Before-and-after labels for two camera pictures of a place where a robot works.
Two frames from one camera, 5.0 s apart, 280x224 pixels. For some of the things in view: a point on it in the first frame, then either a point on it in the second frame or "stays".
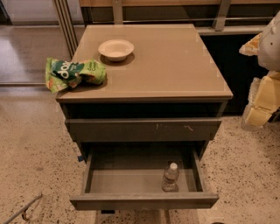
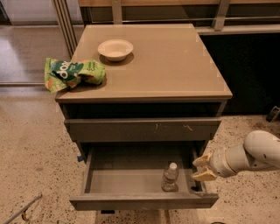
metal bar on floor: [22, 211] stays
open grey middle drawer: [129, 178] stays
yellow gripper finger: [251, 47] -> [203, 161]
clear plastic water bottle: [171, 178] stays
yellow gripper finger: [263, 101] -> [206, 175]
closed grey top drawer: [143, 129] stays
